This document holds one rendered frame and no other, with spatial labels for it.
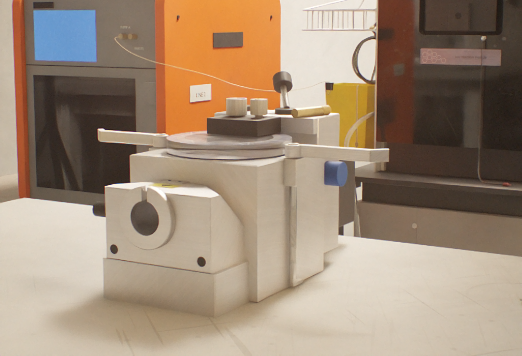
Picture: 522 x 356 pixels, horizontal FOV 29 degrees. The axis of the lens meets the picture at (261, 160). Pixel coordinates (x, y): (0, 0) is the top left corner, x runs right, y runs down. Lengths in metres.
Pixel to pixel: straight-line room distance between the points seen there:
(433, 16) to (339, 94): 0.29
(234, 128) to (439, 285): 0.18
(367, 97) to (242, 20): 0.41
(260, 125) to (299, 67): 2.92
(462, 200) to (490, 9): 0.40
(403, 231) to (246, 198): 1.55
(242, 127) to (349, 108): 1.60
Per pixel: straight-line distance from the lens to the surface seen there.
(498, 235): 2.11
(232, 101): 0.72
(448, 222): 2.14
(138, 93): 1.84
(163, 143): 0.72
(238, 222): 0.64
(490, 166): 2.20
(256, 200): 0.64
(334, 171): 0.72
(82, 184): 1.94
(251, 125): 0.70
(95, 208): 0.66
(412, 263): 0.76
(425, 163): 2.25
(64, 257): 0.79
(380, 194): 2.21
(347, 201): 0.81
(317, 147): 0.66
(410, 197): 2.19
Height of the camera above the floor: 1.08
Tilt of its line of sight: 8 degrees down
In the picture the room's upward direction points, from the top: straight up
